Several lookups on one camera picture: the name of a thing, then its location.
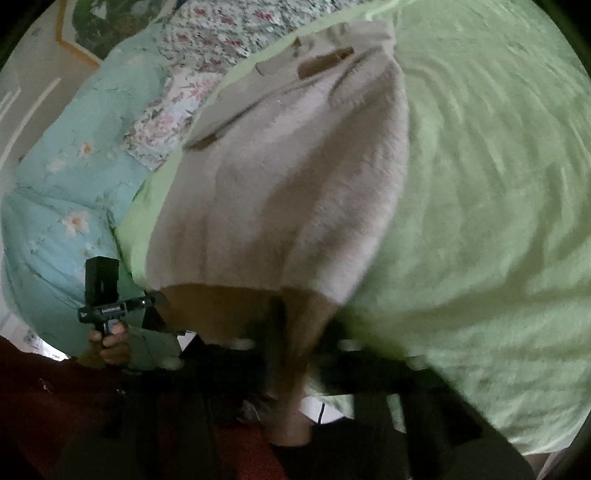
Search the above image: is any beige fuzzy sweater brown trim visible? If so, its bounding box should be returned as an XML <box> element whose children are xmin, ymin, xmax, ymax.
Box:
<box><xmin>145</xmin><ymin>18</ymin><xmax>411</xmax><ymax>448</ymax></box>

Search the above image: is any light green fleece blanket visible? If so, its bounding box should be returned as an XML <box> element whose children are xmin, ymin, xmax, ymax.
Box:
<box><xmin>115</xmin><ymin>0</ymin><xmax>591</xmax><ymax>459</ymax></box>

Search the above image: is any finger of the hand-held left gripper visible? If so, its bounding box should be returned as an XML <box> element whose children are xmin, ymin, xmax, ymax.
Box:
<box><xmin>126</xmin><ymin>291</ymin><xmax>169</xmax><ymax>317</ymax></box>

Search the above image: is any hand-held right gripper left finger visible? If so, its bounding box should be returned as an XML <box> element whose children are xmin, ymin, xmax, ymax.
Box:
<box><xmin>178</xmin><ymin>335</ymin><xmax>282</xmax><ymax>423</ymax></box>

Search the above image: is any yellow framed wall picture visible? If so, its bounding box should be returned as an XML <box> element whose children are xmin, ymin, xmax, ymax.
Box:
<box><xmin>55</xmin><ymin>0</ymin><xmax>185</xmax><ymax>66</ymax></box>

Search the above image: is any person's left hand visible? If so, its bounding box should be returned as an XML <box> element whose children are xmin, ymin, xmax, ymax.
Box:
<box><xmin>89</xmin><ymin>322</ymin><xmax>133</xmax><ymax>369</ymax></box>

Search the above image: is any person's dark red clothing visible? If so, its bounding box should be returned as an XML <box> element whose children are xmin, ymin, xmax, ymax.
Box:
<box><xmin>0</xmin><ymin>336</ymin><xmax>287</xmax><ymax>480</ymax></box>

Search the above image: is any teal floral quilt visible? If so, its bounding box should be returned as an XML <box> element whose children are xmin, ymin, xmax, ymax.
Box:
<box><xmin>0</xmin><ymin>24</ymin><xmax>222</xmax><ymax>371</ymax></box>

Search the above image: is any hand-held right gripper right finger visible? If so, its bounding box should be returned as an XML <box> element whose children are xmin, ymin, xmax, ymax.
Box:
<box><xmin>310</xmin><ymin>323</ymin><xmax>467</xmax><ymax>416</ymax></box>

